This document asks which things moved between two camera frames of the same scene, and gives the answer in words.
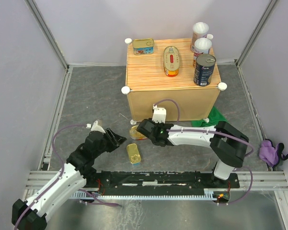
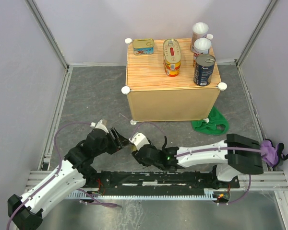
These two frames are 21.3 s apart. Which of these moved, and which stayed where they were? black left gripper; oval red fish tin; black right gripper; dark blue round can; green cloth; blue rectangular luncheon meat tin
Moved: black right gripper; oval red fish tin
Stayed: dark blue round can; black left gripper; green cloth; blue rectangular luncheon meat tin
